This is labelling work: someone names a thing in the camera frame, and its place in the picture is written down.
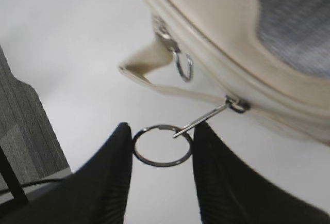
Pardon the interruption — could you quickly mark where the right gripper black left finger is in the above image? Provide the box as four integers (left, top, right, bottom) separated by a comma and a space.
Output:
1, 122, 133, 223

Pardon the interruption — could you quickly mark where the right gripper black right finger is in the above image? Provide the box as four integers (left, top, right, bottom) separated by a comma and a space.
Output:
192, 123, 329, 223

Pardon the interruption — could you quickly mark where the silver zipper pull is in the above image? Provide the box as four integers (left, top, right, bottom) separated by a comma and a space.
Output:
173, 95, 251, 138

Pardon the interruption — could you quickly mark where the metal key ring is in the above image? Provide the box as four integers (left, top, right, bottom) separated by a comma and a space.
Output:
132, 124, 194, 168

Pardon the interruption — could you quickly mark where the cream bag with mesh window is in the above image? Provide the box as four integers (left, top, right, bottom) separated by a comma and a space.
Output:
120, 0, 329, 144

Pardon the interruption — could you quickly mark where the black table leg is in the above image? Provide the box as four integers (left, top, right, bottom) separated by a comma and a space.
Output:
1, 149, 29, 204

